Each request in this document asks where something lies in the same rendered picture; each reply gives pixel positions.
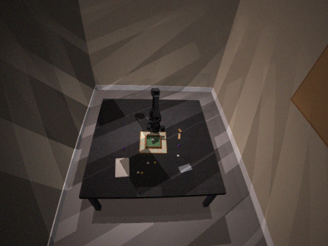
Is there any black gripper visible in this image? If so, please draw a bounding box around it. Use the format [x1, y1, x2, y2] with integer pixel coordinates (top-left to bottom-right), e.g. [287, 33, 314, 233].
[147, 124, 165, 131]

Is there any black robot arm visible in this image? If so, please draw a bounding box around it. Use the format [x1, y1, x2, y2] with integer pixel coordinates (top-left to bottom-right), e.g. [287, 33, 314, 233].
[149, 88, 161, 133]

